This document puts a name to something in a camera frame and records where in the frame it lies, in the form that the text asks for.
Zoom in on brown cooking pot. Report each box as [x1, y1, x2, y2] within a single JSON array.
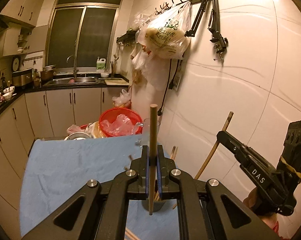
[[40, 64, 56, 81]]

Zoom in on lower kitchen cabinets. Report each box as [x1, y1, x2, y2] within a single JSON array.
[[0, 86, 129, 240]]

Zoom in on white plastic shopping bag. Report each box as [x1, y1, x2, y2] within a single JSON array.
[[137, 1, 191, 60]]

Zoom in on wooden chopstick three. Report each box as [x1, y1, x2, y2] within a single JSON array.
[[172, 111, 235, 210]]

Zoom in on blue table cloth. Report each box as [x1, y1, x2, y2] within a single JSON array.
[[19, 135, 179, 239]]

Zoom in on green detergent bottle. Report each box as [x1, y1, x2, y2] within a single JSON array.
[[96, 57, 106, 72]]

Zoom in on kitchen cabinets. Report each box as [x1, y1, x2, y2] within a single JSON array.
[[0, 86, 129, 240], [0, 0, 44, 59]]

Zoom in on black chopstick holder cup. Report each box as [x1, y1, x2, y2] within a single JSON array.
[[142, 199, 166, 212]]

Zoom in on person right hand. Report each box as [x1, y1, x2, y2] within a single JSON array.
[[243, 187, 277, 220]]

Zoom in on wooden chopstick two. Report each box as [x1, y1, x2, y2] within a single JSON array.
[[149, 103, 157, 215]]

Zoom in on clear glass pitcher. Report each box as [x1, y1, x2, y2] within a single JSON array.
[[133, 118, 151, 147]]

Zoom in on chrome sink faucet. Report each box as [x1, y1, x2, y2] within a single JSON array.
[[67, 54, 78, 79]]

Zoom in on white bowl on counter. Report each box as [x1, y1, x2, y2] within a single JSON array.
[[3, 86, 15, 94]]

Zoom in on upper kitchen cabinets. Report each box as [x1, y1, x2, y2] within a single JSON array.
[[0, 0, 44, 59]]

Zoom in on red plastic basket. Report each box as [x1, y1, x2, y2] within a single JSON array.
[[99, 108, 143, 137]]

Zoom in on kitchen window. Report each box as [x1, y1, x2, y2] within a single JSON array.
[[46, 0, 122, 69]]

